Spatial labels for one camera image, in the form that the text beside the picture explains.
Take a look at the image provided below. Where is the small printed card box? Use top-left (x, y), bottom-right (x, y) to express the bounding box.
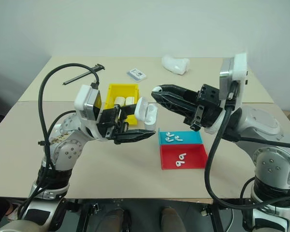
top-left (127, 68), bottom-right (147, 82)

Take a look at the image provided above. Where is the black caliper tool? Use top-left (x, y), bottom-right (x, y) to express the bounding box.
top-left (62, 63), bottom-right (105, 86)

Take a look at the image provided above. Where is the crumpled white plastic bag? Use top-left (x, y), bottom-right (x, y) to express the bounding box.
top-left (161, 55), bottom-right (191, 75)

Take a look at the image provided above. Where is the blue plastic tray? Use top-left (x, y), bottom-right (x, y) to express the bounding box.
top-left (158, 128), bottom-right (203, 146)

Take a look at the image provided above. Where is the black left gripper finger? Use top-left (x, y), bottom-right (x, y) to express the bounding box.
top-left (113, 129), bottom-right (156, 145)
top-left (119, 103), bottom-right (142, 119)

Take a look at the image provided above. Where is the yellow plastic bin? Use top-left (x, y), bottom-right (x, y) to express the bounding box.
top-left (103, 83), bottom-right (141, 127)

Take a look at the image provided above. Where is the dark rounded shape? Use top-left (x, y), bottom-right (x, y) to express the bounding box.
top-left (161, 207), bottom-right (185, 232)
top-left (103, 208), bottom-right (131, 232)

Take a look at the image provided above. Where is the thin white cable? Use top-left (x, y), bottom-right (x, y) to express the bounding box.
top-left (226, 207), bottom-right (235, 229)

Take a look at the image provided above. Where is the red plastic tray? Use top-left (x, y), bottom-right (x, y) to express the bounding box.
top-left (159, 143), bottom-right (209, 171)

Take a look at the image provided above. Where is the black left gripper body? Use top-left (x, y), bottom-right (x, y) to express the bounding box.
top-left (96, 107), bottom-right (130, 144)

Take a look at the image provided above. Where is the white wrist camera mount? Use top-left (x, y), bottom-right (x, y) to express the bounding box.
top-left (74, 84), bottom-right (103, 122)
top-left (219, 52), bottom-right (248, 105)

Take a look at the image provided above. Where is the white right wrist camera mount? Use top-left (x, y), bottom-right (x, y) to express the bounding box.
top-left (219, 52), bottom-right (248, 105)

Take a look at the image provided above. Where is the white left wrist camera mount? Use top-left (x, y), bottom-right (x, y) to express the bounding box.
top-left (74, 84), bottom-right (103, 122)

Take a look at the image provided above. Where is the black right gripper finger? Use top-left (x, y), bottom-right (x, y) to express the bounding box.
top-left (152, 84), bottom-right (200, 102)
top-left (151, 92), bottom-right (197, 125)

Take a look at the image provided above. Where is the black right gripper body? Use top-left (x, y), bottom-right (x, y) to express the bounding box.
top-left (189, 84), bottom-right (224, 132)

